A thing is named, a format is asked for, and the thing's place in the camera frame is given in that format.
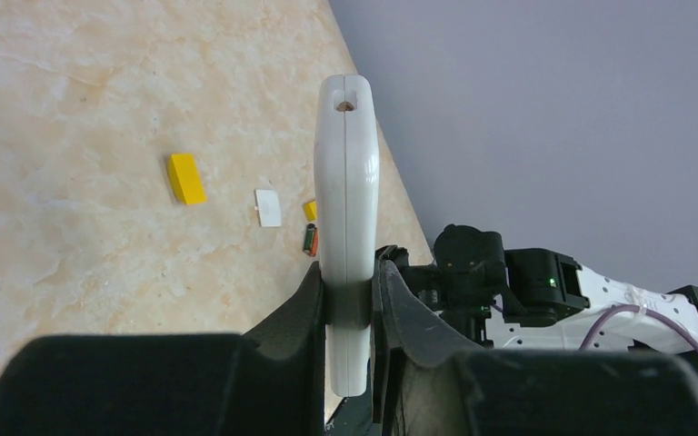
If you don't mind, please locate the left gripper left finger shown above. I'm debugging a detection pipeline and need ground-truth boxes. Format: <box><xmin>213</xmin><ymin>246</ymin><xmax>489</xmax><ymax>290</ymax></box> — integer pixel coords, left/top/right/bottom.
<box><xmin>0</xmin><ymin>263</ymin><xmax>325</xmax><ymax>435</ymax></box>

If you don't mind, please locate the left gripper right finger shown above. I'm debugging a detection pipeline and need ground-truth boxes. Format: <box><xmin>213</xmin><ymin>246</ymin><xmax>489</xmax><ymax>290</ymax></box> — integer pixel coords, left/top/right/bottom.
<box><xmin>372</xmin><ymin>260</ymin><xmax>698</xmax><ymax>435</ymax></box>

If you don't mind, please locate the white battery cover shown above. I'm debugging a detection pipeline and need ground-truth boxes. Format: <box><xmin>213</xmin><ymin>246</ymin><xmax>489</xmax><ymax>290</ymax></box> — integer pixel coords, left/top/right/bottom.
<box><xmin>254</xmin><ymin>189</ymin><xmax>282</xmax><ymax>228</ymax></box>

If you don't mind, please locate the white remote control back up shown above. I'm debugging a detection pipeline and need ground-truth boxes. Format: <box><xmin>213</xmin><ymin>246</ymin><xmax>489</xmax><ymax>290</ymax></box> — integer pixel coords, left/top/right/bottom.
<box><xmin>314</xmin><ymin>74</ymin><xmax>381</xmax><ymax>397</ymax></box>

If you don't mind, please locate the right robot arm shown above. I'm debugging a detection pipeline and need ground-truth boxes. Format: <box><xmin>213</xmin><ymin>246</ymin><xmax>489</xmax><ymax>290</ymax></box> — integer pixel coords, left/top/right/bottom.
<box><xmin>376</xmin><ymin>224</ymin><xmax>698</xmax><ymax>371</ymax></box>

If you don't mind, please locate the green orange battery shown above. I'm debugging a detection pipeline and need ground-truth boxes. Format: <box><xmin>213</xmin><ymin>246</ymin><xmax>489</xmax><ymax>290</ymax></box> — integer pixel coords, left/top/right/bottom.
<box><xmin>303</xmin><ymin>223</ymin><xmax>318</xmax><ymax>257</ymax></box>

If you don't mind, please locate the yellow block right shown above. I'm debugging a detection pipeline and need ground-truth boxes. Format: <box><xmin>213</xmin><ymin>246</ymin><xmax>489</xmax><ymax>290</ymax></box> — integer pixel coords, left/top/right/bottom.
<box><xmin>304</xmin><ymin>200</ymin><xmax>318</xmax><ymax>222</ymax></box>

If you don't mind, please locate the yellow block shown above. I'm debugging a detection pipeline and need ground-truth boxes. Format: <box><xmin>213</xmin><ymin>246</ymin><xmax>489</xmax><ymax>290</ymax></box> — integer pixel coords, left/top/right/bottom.
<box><xmin>167</xmin><ymin>154</ymin><xmax>207</xmax><ymax>205</ymax></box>
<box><xmin>304</xmin><ymin>200</ymin><xmax>318</xmax><ymax>222</ymax></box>

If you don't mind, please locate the yellow block centre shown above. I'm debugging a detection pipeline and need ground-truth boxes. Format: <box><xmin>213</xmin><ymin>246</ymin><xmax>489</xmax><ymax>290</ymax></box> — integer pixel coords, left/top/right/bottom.
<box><xmin>167</xmin><ymin>154</ymin><xmax>207</xmax><ymax>205</ymax></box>

